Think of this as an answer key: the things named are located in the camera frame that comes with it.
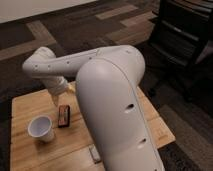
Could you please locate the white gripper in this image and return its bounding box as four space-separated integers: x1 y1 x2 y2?
46 77 75 106

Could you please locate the black and red eraser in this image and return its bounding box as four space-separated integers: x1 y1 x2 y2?
58 105 70 128

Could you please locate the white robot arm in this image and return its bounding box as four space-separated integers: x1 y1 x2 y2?
22 45 165 171

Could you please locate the white sponge in wrapper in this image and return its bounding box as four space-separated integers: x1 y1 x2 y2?
89 146 101 164

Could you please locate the black shelf unit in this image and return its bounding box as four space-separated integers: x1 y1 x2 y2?
149 0 213 67

